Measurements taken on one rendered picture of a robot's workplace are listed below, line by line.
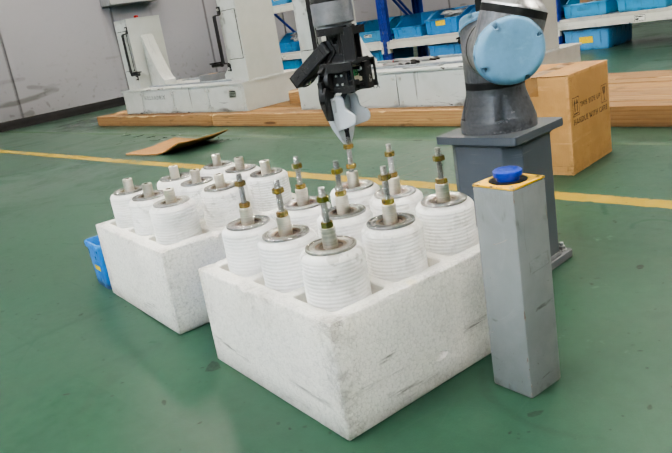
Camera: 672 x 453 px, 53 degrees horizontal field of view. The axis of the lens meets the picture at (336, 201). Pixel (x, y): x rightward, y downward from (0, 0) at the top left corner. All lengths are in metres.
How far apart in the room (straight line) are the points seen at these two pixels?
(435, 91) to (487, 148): 1.95
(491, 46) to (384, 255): 0.41
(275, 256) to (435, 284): 0.24
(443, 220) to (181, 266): 0.57
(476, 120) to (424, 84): 1.97
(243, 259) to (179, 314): 0.31
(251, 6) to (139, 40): 1.40
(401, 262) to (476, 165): 0.41
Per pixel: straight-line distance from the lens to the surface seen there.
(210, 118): 4.60
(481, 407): 1.04
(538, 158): 1.40
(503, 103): 1.36
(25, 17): 7.65
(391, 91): 3.47
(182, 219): 1.42
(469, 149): 1.38
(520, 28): 1.20
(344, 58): 1.22
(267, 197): 1.52
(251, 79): 4.42
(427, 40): 6.61
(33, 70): 7.61
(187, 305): 1.43
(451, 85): 3.23
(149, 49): 5.60
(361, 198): 1.26
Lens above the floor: 0.57
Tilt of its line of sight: 15 degrees down
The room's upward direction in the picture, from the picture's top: 9 degrees counter-clockwise
